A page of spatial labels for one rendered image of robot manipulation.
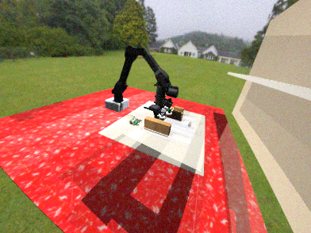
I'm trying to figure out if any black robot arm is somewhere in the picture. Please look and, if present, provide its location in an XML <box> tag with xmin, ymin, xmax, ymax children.
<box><xmin>111</xmin><ymin>45</ymin><xmax>179</xmax><ymax>109</ymax></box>

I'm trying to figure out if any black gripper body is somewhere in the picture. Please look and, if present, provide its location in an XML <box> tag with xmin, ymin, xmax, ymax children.
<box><xmin>148</xmin><ymin>94</ymin><xmax>165</xmax><ymax>113</ymax></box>

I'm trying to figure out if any tan rectangular box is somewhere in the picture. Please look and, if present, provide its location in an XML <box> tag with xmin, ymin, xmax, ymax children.
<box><xmin>174</xmin><ymin>105</ymin><xmax>184</xmax><ymax>112</ymax></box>

